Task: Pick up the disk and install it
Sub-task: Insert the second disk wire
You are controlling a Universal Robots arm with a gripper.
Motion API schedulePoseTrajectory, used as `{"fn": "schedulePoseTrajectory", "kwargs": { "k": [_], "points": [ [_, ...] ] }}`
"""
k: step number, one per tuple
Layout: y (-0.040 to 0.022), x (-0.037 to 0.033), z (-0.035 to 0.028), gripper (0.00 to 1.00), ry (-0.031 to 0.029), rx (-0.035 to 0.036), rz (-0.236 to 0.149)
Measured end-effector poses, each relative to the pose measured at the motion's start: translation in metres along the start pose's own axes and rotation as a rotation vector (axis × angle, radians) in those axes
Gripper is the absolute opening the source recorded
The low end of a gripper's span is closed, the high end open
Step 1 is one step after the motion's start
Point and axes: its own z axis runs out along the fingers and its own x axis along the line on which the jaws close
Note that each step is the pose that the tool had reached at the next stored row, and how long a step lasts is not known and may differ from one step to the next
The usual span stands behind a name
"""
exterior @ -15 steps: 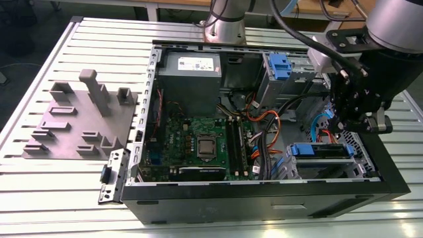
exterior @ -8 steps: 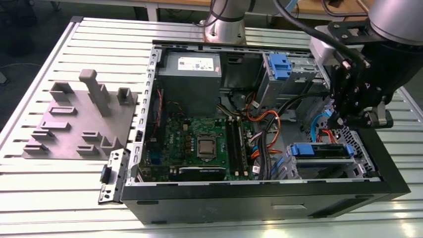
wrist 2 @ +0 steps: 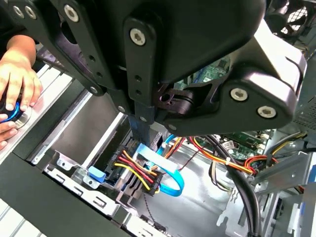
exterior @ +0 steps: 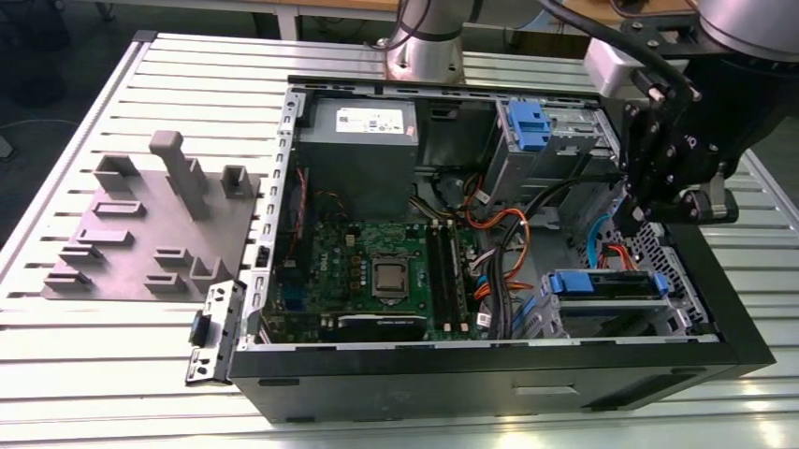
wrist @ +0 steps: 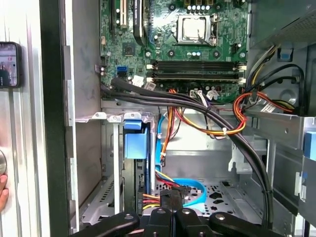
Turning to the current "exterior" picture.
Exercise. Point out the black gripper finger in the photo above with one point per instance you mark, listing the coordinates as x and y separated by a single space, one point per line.
680 206
643 159

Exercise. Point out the hard disk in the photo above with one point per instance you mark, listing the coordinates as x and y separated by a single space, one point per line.
599 283

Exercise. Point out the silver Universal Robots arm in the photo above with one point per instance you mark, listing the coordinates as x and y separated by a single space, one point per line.
424 51

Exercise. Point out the metal disk bay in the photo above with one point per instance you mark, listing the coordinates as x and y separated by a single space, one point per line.
611 306

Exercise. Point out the blue plastic drive latch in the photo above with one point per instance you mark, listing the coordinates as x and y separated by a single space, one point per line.
530 126

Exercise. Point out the metal optical drive cage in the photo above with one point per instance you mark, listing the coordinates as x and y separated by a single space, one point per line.
518 173

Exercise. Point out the black RAM slot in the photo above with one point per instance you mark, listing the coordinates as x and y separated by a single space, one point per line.
443 276
459 276

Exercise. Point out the grey power supply unit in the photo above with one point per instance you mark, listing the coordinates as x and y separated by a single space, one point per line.
356 173

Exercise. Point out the silver CPU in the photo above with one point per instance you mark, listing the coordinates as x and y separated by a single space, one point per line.
392 277

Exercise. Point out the CPU socket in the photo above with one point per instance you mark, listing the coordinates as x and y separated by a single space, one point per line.
392 302

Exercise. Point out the green motherboard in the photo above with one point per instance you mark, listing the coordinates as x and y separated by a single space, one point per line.
336 243

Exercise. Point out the black open PC case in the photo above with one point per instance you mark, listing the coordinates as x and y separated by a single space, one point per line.
436 383

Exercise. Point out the black graphics card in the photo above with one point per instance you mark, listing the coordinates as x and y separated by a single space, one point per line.
375 327

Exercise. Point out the grey parts rack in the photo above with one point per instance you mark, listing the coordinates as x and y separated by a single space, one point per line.
162 234

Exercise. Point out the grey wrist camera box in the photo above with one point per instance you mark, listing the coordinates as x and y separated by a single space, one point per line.
608 70

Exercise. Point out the hinged metal slot bracket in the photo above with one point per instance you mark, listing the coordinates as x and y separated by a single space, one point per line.
222 299

